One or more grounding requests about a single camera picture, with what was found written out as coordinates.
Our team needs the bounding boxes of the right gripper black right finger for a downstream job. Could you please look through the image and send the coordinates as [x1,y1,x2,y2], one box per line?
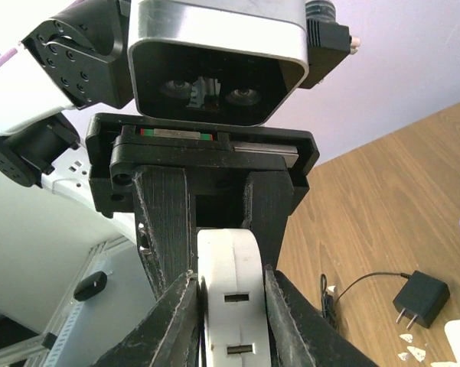
[263,265,376,367]

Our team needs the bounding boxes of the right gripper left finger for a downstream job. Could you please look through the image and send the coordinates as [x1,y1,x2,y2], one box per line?
[93,271,199,367]

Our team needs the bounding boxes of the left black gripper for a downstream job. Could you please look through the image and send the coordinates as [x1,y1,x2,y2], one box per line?
[86,112,320,299]

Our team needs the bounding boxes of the white square charger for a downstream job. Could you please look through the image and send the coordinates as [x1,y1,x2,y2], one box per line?
[197,229,271,366]

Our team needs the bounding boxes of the black power adapter with cable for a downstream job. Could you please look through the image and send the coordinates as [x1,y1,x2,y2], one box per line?
[319,271,451,332]

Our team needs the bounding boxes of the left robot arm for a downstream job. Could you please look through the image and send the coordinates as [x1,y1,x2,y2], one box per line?
[0,1,318,297]

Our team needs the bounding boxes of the slotted cable duct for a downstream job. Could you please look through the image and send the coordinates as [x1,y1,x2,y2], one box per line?
[41,263,100,367]

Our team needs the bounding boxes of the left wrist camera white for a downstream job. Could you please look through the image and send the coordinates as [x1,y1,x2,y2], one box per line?
[127,1,309,126]

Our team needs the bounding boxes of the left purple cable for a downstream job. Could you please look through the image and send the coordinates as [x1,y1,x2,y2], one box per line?
[0,45,22,77]

